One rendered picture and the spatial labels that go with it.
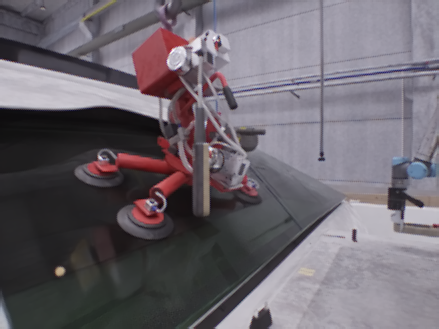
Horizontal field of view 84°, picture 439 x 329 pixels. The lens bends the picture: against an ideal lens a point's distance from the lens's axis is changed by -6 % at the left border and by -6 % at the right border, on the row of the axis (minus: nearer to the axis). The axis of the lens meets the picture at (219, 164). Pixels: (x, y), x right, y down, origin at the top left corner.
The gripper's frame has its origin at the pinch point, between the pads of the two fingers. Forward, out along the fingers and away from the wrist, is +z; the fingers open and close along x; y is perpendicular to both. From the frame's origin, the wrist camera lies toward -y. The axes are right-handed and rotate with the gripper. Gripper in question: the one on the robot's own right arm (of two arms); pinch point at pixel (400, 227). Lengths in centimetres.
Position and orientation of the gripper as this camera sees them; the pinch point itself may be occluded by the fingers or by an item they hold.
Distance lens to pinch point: 160.8
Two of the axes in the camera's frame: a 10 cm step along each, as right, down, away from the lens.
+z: 0.0, 10.0, 0.5
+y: -8.3, -0.3, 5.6
